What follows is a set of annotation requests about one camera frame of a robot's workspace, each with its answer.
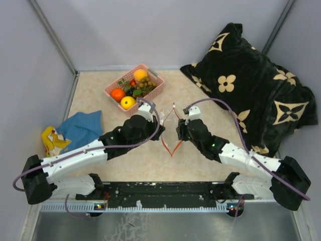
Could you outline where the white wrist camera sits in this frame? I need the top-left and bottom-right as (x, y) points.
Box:
(137, 102), (155, 123)
(184, 105), (201, 125)

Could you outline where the brown longan bunch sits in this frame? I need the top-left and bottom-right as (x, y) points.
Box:
(131, 77), (157, 98)

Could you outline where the white slotted cable duct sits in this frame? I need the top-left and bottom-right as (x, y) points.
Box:
(40, 201), (241, 213)

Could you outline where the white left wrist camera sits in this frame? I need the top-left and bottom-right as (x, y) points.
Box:
(137, 102), (155, 123)

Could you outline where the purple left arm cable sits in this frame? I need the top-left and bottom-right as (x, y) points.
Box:
(12, 97), (161, 219)

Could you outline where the blue cloth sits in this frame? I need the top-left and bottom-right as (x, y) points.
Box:
(56, 110), (103, 154)

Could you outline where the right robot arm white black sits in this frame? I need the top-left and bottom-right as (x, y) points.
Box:
(176, 119), (311, 211)

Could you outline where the black floral pillow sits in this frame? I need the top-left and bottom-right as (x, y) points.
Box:
(181, 23), (318, 157)

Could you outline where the dark grape bunch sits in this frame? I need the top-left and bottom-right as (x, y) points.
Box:
(125, 87), (136, 96)

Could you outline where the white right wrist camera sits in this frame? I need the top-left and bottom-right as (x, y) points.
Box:
(184, 105), (201, 125)

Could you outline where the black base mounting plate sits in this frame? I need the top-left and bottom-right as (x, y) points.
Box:
(84, 182), (241, 207)

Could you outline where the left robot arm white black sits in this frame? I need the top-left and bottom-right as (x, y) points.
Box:
(21, 115), (165, 205)

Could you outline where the red cherry tomato sprig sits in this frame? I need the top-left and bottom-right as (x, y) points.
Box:
(117, 78), (136, 88)

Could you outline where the clear zip top bag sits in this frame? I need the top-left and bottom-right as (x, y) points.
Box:
(160, 102), (183, 157)

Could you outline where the yellow lemon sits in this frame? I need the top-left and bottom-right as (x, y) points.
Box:
(120, 96), (136, 110)

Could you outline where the red orange tangerine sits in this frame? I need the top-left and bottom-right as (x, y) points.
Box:
(110, 88), (126, 102)

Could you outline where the orange peach fruit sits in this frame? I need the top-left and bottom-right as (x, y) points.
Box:
(133, 69), (148, 82)

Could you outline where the aluminium frame rail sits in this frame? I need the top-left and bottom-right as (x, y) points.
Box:
(30, 195), (305, 206)

